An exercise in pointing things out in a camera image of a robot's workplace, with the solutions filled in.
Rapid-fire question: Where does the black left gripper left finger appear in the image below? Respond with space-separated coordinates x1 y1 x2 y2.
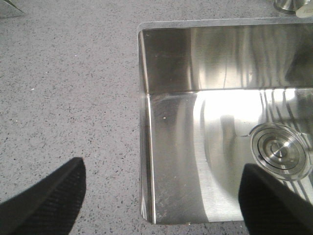
0 157 86 235

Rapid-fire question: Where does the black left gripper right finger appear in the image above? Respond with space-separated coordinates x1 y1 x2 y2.
238 164 313 235

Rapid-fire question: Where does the stainless steel sink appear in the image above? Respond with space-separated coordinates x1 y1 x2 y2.
138 17 313 224

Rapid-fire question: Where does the steel gooseneck faucet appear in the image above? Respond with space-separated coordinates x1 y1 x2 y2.
274 0 313 18

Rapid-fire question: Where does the steel sink drain plug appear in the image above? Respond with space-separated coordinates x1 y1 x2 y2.
249 122 313 181

